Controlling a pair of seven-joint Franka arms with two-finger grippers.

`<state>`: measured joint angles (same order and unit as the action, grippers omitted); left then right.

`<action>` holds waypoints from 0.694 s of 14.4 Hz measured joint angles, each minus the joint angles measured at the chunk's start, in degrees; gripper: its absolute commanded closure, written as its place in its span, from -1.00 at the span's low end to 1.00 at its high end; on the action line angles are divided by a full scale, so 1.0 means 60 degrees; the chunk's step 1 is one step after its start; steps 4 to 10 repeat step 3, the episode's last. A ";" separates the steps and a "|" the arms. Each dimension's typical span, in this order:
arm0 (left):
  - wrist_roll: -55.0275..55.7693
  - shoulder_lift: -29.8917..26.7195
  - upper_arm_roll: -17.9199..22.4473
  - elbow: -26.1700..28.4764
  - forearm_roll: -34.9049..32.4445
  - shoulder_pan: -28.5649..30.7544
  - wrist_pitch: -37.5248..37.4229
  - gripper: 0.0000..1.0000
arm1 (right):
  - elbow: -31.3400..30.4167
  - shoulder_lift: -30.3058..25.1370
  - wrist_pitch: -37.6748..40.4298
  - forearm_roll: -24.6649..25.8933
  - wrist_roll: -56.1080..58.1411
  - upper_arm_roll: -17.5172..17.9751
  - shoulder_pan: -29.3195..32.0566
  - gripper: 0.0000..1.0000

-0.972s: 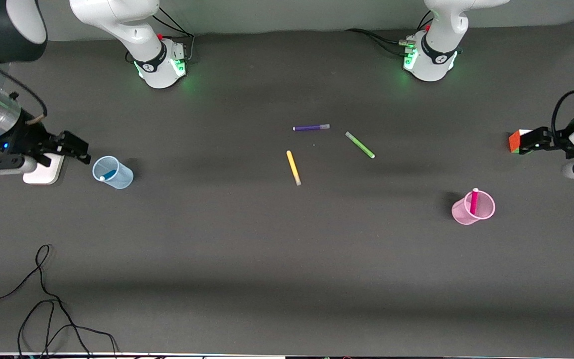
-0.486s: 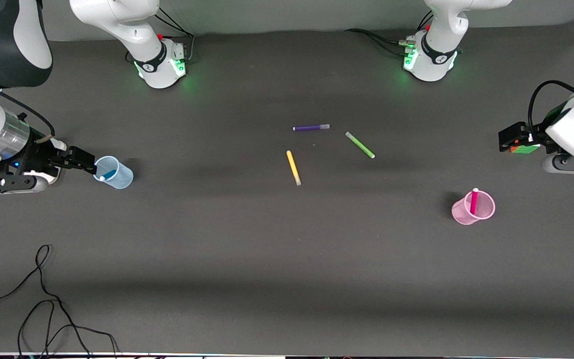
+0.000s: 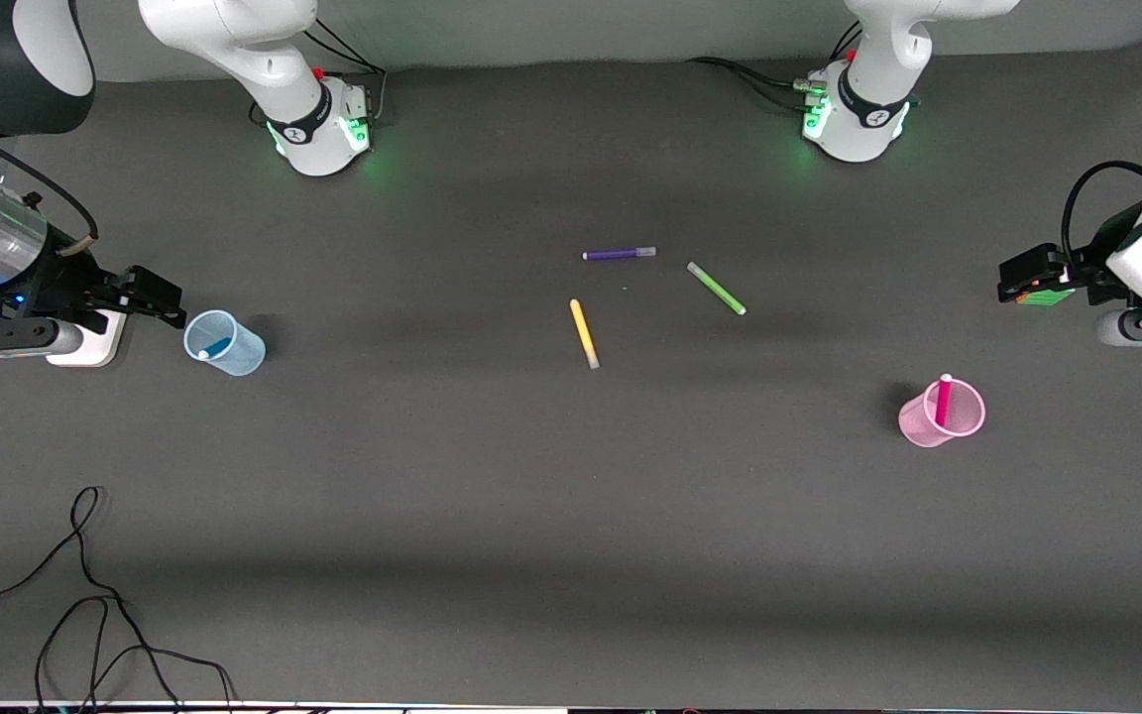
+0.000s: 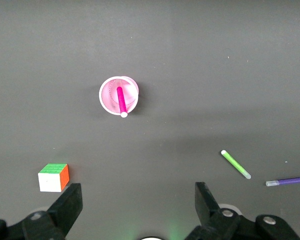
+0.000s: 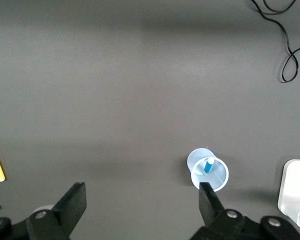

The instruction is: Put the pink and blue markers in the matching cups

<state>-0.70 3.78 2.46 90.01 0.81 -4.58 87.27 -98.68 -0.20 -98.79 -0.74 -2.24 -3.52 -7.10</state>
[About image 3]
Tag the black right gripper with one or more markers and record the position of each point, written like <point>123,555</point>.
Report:
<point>63,276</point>

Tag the translucent pink plastic cup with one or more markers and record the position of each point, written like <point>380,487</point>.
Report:
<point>918,424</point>

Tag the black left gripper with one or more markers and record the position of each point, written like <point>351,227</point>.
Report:
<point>1091,266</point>

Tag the pink marker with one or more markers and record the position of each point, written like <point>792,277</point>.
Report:
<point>944,402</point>

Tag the purple marker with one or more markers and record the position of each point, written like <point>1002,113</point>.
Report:
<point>619,254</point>

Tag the translucent blue plastic cup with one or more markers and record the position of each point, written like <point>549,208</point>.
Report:
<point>244,357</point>

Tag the multicoloured puzzle cube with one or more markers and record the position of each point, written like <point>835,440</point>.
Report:
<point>1047,297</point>

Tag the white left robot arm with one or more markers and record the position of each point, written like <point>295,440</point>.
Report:
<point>878,59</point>

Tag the flat white box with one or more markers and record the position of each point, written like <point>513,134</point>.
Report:
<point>95,345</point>

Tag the blue marker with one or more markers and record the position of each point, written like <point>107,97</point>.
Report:
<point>215,348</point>

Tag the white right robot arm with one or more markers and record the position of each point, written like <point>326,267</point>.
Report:
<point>234,40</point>

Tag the green marker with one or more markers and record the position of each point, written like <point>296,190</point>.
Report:
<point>717,289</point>

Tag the yellow marker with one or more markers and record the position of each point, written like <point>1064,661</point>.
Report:
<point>584,333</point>

